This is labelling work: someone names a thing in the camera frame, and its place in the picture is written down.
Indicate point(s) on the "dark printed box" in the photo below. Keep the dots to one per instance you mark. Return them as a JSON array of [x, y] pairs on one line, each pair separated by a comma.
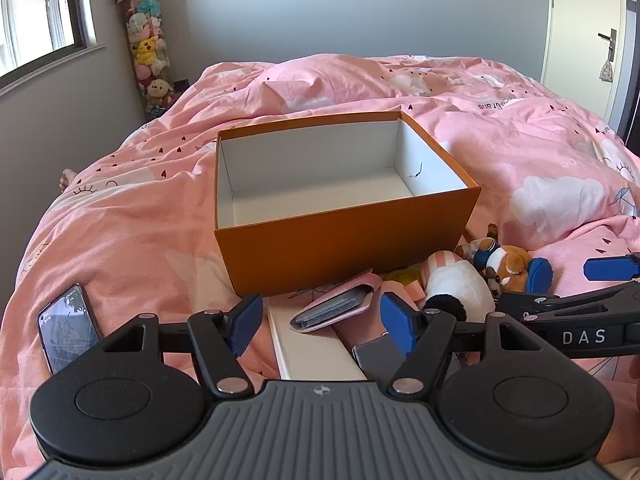
[[372, 355]]

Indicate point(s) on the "window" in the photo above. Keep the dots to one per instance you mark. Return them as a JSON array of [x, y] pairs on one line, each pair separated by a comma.
[[30, 15]]

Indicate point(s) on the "black smartphone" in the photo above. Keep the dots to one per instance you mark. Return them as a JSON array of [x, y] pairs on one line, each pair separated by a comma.
[[67, 330]]

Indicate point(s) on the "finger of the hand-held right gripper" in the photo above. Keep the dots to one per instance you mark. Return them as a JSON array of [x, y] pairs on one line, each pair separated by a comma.
[[550, 307], [612, 267]]

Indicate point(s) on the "small hanging pouch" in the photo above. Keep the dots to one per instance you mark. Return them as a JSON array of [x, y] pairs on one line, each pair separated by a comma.
[[605, 71]]

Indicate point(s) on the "dark wardrobe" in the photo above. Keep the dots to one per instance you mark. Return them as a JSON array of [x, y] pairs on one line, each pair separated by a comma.
[[632, 85]]

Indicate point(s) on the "brown raccoon plush toy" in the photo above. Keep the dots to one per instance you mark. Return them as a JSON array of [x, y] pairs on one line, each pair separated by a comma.
[[505, 265]]

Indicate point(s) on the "white box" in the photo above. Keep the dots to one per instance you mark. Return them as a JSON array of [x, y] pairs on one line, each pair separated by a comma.
[[310, 350]]

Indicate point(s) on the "pink card wallet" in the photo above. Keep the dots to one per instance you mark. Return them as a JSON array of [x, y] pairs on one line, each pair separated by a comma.
[[330, 310]]

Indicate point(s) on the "clear tube of plush toys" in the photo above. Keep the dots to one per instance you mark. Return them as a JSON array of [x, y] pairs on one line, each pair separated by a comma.
[[145, 50]]

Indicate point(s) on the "pink printed blanket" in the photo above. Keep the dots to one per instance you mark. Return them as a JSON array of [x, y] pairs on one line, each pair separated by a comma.
[[150, 240]]

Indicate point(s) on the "orange cardboard box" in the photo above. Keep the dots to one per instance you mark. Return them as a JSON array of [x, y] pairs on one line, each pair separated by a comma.
[[325, 255]]

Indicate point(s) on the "white plush toy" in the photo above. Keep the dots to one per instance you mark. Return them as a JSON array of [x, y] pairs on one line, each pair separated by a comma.
[[460, 285]]

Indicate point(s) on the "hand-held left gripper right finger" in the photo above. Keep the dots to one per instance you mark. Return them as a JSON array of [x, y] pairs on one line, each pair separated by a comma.
[[397, 325]]

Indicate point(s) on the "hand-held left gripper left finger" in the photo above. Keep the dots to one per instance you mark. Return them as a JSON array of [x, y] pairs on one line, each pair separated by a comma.
[[247, 322]]

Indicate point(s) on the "white door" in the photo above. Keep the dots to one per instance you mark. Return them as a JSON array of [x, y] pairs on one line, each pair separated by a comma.
[[575, 35]]

